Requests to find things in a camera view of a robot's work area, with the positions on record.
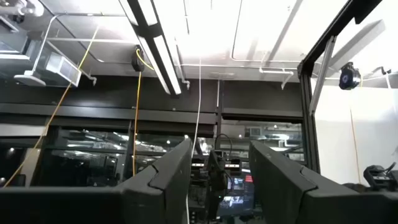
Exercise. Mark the lit computer monitor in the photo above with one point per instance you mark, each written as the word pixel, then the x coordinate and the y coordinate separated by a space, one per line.
pixel 237 199

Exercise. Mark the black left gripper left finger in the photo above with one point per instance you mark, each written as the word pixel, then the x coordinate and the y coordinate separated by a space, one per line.
pixel 146 199

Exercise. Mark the white ceiling air vent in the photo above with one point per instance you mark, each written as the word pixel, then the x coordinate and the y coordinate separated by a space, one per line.
pixel 63 68

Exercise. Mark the black device with white label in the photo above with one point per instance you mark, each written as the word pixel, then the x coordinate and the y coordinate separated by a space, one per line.
pixel 377 179

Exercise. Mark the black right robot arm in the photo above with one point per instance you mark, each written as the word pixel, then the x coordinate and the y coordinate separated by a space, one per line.
pixel 213 205

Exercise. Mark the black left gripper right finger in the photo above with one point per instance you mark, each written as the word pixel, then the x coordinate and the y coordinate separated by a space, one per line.
pixel 286 193

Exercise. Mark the long black ceiling light fixture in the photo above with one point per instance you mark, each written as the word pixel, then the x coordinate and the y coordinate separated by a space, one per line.
pixel 149 31

